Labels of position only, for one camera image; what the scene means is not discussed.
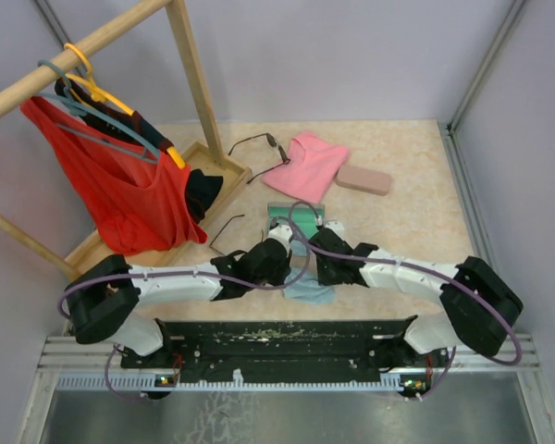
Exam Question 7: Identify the large light blue cloth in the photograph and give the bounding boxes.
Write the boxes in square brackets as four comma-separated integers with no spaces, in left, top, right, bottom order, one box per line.
[283,267,335,304]

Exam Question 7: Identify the grey glasses case green lining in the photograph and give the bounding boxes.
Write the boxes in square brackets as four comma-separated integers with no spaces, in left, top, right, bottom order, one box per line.
[267,202,326,239]

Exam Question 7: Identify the thin wire-frame sunglasses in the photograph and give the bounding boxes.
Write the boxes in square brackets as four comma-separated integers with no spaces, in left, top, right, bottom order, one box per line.
[208,214,265,256]

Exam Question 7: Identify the small light blue cloth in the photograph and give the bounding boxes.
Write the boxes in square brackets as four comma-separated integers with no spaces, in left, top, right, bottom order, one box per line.
[290,240,307,257]

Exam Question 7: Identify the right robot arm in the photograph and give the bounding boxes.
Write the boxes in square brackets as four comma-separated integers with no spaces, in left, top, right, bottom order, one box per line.
[309,226,524,366]

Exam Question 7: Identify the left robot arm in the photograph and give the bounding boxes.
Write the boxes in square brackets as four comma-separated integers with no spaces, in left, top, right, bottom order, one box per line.
[62,239,291,367]

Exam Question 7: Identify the tortoiseshell sunglasses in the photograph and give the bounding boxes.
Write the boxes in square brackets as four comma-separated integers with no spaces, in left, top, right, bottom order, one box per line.
[228,132,291,184]

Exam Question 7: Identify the pink glasses case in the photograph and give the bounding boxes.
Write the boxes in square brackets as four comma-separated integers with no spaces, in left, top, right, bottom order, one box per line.
[335,165,393,196]

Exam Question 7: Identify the dark striped hanging garment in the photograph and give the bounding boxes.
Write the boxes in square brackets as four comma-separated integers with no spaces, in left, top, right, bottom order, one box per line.
[70,80,224,224]

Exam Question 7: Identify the pink folded shirt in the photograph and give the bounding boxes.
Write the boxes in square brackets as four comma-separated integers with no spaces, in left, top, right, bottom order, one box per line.
[262,131,350,204]

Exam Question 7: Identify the red hanging shirt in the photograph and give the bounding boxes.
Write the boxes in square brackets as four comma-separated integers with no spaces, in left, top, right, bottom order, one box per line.
[20,96,208,255]

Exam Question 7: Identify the yellow plastic hanger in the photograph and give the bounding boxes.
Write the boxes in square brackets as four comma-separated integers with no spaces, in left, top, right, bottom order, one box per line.
[62,43,186,168]

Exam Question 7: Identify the grey-blue plastic hanger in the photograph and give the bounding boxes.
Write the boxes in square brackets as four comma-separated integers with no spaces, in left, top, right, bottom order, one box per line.
[36,59,160,163]

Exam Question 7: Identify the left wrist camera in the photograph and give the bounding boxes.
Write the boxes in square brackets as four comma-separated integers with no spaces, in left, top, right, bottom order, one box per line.
[267,224,293,251]

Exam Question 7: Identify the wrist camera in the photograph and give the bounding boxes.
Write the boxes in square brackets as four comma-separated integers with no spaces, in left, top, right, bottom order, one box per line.
[323,220,345,239]
[267,224,293,251]

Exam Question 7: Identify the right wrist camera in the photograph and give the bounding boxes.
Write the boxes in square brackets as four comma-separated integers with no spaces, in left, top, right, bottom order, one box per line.
[323,220,345,239]

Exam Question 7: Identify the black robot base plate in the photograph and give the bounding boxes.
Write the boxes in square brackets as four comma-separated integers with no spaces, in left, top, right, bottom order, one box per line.
[104,319,450,400]

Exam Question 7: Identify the aluminium frame rail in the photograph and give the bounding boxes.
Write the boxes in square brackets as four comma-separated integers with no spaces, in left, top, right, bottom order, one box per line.
[17,334,550,443]

